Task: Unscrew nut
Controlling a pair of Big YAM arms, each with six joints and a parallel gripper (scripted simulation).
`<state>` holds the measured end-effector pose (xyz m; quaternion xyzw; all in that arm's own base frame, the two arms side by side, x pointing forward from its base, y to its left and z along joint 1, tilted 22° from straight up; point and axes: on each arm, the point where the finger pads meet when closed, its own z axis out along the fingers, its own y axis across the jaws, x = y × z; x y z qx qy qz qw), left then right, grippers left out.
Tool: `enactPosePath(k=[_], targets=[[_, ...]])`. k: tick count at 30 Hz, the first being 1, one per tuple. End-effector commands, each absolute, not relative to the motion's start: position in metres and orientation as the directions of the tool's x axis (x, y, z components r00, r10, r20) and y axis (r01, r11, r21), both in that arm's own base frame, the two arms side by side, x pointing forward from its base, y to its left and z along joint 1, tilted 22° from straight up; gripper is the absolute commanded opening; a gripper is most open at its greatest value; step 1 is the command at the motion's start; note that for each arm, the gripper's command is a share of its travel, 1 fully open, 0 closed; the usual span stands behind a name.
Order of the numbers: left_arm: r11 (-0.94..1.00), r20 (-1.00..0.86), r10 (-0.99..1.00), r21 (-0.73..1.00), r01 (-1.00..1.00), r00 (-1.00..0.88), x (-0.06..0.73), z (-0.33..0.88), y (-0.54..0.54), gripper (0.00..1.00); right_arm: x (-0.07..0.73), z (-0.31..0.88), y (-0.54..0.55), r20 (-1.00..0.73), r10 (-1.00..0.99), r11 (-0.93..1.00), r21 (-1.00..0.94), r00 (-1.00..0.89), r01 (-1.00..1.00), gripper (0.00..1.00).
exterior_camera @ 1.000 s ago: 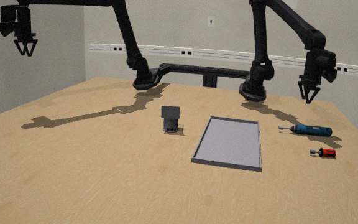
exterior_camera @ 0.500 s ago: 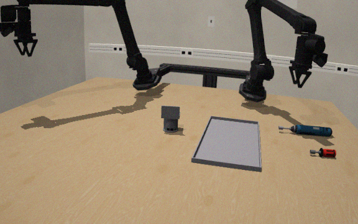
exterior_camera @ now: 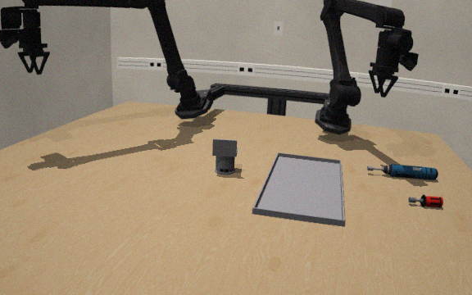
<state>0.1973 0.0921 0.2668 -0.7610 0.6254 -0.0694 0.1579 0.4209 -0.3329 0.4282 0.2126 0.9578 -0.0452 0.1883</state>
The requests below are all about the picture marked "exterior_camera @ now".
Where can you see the blue electric nut driver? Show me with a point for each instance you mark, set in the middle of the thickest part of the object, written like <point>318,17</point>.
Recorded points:
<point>414,172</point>

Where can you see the red-handled nut driver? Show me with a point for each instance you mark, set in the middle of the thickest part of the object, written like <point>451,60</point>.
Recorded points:
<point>428,201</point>

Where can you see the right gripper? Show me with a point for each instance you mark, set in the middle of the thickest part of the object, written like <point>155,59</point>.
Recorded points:
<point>34,50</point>

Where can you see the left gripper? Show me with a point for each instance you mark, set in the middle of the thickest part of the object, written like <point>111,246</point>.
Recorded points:
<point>378,69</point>

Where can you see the grey metal bracket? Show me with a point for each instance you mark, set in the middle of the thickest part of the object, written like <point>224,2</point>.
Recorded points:
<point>224,148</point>

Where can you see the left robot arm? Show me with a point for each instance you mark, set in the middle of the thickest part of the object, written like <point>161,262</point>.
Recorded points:
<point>343,90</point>

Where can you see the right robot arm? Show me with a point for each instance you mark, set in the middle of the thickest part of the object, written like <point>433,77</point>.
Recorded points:
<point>184,84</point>

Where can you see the grey cylinder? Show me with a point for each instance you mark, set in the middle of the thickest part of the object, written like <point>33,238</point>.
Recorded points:
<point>224,165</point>

